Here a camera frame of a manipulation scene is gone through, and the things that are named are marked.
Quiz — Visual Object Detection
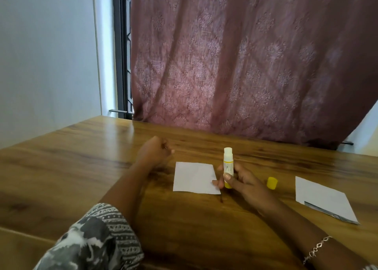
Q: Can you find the person's left hand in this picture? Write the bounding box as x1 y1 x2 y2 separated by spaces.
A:
136 136 175 169

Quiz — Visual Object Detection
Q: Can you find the white paper envelope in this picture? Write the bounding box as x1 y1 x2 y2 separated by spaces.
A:
295 176 361 226

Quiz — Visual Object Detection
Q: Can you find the person's left forearm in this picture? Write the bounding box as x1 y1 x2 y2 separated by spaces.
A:
100 160 154 224

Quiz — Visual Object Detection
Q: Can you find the person's right hand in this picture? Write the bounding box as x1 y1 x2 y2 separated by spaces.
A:
213 162 271 213

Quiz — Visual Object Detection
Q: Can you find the maroon patterned curtain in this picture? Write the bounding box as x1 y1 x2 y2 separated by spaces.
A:
130 0 378 150

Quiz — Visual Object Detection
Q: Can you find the small white paper sheet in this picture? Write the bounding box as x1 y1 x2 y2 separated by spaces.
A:
173 161 221 195

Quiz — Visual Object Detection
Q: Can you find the black window frame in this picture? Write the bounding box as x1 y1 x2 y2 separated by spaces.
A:
109 0 134 120

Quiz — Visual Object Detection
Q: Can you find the white and yellow glue stick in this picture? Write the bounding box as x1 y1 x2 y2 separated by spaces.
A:
223 147 234 189

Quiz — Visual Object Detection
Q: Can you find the patterned grey sleeve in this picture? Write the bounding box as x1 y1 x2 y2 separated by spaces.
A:
33 203 145 270

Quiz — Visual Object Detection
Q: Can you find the person's right forearm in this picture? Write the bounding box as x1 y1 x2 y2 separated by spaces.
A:
258 200 373 270

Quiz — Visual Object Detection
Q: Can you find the silver chain bracelet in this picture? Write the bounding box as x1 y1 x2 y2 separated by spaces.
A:
302 236 333 265

